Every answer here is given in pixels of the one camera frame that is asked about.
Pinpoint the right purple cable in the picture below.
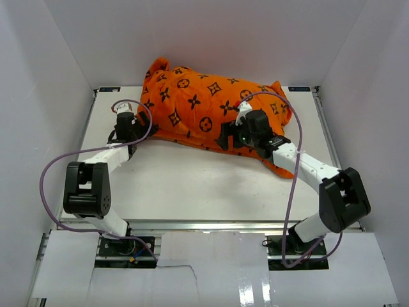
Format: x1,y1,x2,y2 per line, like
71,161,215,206
237,91,344,269

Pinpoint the orange patterned pillowcase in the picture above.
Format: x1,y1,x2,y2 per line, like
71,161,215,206
137,56,295,180

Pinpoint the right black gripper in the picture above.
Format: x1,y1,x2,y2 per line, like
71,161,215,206
217,120,258,152

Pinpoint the purple cable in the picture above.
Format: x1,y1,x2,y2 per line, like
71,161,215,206
39,98,159,263
237,91,344,269

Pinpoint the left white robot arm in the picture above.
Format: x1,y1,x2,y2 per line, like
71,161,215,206
63,111,153,255

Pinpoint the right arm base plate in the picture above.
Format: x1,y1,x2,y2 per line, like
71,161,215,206
261,235,329,271

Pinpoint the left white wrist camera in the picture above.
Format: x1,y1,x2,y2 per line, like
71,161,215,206
111,101,134,115

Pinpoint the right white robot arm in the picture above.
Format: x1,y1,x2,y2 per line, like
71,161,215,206
217,110,371,255

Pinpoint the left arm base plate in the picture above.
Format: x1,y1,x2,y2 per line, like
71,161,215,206
95,236,157,269

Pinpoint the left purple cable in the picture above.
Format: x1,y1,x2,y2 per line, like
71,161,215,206
39,98,159,263

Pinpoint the left blue corner label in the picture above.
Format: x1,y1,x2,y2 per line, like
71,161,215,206
98,86,121,93

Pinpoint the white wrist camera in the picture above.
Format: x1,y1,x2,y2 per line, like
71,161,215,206
111,101,134,115
235,100,253,126

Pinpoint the blue corner label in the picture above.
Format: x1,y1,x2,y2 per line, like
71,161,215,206
288,86,311,92
98,86,121,93

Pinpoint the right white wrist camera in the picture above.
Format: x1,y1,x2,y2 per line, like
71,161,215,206
235,100,253,126

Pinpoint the right blue corner label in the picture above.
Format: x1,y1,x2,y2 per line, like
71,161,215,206
288,86,311,92

